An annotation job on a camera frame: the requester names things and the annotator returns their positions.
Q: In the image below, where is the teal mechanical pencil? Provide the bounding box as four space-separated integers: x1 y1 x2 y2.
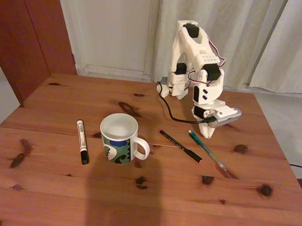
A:
186 129 228 171

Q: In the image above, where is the black pen with red ends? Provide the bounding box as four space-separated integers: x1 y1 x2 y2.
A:
157 128 204 164

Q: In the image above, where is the white marker with black cap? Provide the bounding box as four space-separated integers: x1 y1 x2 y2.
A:
75 119 92 166

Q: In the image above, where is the white mug, green blue pattern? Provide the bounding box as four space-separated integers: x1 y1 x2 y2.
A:
98 112 152 166

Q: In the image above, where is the wide white curtain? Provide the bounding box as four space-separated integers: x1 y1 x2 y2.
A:
142 0 291 93

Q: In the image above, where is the narrow white curtain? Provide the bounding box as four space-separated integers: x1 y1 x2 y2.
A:
249 0 302 94

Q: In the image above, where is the brown wooden cabinet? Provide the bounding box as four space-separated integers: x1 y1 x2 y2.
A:
0 0 80 110

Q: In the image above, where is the silver camera box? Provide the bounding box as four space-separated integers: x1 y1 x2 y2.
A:
210 106 242 130

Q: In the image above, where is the black camera cable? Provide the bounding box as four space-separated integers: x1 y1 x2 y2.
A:
155 81 218 125

